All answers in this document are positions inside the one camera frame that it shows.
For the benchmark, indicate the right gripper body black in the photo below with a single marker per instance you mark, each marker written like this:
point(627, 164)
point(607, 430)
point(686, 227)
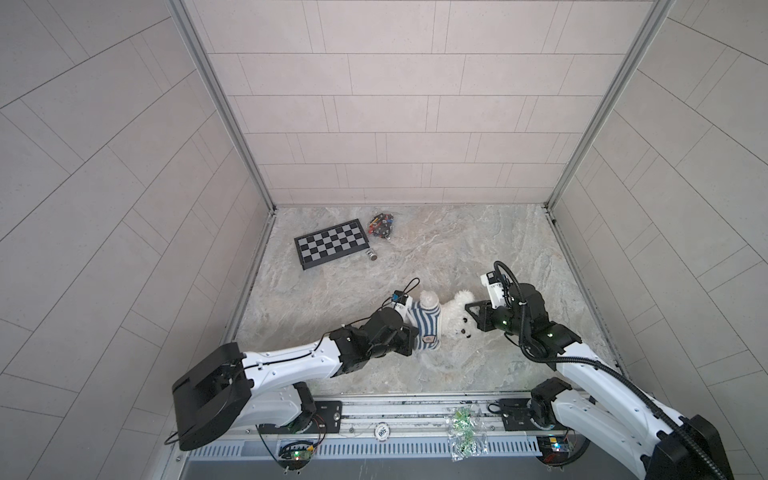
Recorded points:
point(482, 315)

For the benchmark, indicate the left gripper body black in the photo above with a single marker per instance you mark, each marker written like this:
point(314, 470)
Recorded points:
point(409, 334)

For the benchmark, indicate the white teddy bear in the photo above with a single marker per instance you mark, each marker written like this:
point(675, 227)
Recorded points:
point(457, 329)

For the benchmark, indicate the blue white striped shirt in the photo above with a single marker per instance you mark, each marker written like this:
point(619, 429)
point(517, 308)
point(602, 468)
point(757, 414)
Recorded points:
point(425, 314)

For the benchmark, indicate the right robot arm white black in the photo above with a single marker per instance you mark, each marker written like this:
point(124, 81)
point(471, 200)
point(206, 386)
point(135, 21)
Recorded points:
point(651, 439)

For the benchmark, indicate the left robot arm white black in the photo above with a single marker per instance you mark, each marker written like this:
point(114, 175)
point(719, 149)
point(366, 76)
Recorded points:
point(232, 389)

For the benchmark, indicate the bag of colourful small pieces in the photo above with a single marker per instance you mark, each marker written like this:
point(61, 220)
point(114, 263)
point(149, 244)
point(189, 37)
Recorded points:
point(381, 225)

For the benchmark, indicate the black white chessboard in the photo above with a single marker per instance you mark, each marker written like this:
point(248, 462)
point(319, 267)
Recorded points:
point(331, 243)

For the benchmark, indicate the clear bag green parts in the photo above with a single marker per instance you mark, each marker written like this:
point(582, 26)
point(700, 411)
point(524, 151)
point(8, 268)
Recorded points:
point(466, 434)

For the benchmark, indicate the right green circuit board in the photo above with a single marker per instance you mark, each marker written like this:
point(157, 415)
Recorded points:
point(554, 449)

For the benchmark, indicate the green circuit board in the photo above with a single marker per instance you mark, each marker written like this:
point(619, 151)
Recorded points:
point(295, 456)
point(554, 449)

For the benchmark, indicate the left green circuit board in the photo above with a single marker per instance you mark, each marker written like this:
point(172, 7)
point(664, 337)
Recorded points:
point(295, 456)

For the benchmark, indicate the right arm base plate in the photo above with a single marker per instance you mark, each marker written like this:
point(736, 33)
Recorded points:
point(516, 416)

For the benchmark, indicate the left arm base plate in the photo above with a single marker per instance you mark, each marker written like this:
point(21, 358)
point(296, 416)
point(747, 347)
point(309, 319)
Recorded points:
point(321, 417)

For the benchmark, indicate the aluminium front rail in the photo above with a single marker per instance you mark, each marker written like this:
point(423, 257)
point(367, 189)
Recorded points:
point(396, 414)

